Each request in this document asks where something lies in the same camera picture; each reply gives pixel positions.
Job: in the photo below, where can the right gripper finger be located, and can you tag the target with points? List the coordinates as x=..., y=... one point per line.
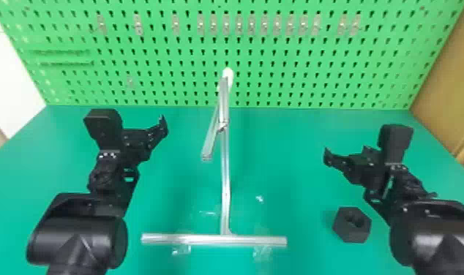
x=334, y=159
x=345, y=171

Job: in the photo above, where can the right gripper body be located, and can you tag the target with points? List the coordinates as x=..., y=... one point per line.
x=368, y=167

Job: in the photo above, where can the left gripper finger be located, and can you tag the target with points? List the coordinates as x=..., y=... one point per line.
x=162, y=128
x=151, y=129

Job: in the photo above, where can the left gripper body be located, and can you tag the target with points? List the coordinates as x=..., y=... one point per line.
x=134, y=145

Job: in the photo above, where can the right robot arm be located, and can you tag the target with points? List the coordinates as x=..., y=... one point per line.
x=432, y=230

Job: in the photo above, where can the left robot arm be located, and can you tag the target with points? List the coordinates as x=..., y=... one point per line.
x=78, y=234

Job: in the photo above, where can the black nut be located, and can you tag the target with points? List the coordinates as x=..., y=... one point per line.
x=351, y=224

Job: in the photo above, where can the metal stand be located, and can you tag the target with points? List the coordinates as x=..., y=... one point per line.
x=225, y=192

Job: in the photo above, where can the white panel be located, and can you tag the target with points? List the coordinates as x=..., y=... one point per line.
x=9, y=84

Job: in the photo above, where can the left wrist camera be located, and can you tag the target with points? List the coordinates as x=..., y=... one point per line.
x=103, y=126

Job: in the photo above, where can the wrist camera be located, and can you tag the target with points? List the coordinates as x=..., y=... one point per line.
x=394, y=141
x=103, y=126

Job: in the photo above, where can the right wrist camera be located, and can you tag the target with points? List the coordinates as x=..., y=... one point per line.
x=394, y=141

